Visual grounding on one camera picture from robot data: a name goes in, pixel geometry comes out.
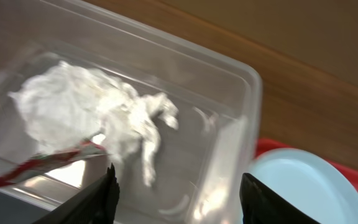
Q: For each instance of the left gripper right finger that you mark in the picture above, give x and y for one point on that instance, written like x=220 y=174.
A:
x=261 y=205

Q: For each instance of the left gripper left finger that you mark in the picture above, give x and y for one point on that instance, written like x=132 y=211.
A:
x=96 y=204

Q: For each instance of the red snack wrapper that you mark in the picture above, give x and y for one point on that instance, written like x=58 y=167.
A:
x=41 y=164

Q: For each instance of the white tissue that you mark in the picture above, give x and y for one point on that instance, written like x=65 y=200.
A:
x=67 y=104

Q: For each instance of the large light blue plate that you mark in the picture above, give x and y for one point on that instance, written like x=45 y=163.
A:
x=309 y=183

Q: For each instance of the clear plastic bin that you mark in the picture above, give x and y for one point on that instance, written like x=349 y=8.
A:
x=200 y=164

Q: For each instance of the black tray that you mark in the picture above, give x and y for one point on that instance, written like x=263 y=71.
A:
x=16 y=211

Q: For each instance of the red serving tray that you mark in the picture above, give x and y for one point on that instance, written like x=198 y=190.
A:
x=266 y=145

